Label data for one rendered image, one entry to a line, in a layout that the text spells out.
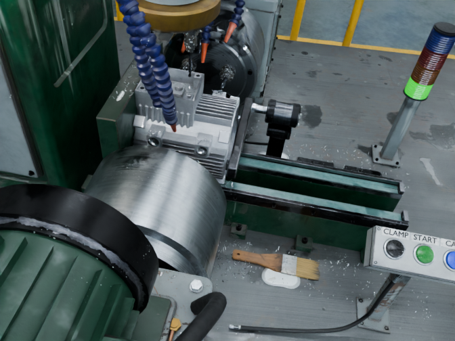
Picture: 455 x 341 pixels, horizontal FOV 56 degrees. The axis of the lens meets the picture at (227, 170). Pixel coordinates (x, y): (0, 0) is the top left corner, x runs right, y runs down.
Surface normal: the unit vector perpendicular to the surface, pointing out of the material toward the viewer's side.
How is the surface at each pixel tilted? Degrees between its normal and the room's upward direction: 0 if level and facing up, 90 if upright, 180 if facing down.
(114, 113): 0
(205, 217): 54
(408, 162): 0
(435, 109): 0
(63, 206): 13
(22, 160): 90
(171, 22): 90
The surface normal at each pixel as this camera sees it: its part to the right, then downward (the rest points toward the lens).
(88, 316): 0.80, -0.31
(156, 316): 0.08, -0.70
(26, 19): 0.98, 0.18
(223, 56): -0.18, 0.69
